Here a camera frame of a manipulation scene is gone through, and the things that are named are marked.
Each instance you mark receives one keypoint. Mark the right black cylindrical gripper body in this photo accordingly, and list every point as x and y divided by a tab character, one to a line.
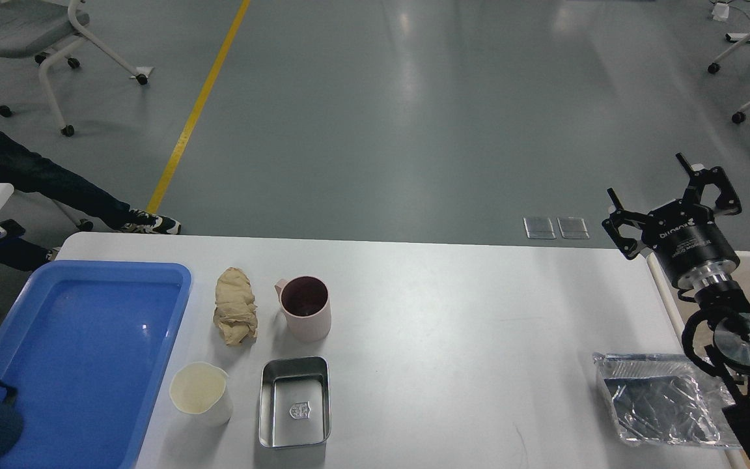
686	237

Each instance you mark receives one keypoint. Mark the pink plastic mug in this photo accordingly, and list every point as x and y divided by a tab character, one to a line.
306	307

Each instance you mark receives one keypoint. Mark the rectangular steel container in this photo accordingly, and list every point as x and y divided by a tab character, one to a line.
295	405

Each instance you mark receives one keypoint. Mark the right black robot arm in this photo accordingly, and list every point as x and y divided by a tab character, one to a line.
716	338

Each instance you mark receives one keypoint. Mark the right floor socket plate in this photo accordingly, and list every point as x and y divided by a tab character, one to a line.
573	228

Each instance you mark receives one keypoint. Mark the floor socket plate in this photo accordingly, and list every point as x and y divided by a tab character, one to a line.
573	228
539	228

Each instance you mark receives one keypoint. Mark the left floor socket plate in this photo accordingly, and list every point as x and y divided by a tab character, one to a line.
539	228

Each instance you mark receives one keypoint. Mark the aluminium foil tray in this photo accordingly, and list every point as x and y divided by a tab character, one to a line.
663	399

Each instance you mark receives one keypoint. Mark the white floor power adapter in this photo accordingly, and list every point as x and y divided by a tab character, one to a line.
720	11

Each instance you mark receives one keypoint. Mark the crumpled beige cloth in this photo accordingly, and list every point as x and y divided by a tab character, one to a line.
235	312

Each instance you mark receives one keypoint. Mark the cream white cup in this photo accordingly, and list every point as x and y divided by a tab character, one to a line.
200	390

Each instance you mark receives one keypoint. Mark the blue plastic tray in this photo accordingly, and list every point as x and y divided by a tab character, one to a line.
86	345

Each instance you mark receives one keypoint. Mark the grey office chair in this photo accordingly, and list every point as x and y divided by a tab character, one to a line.
55	31

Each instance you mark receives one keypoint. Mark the seated person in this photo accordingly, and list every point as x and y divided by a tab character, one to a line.
29	172

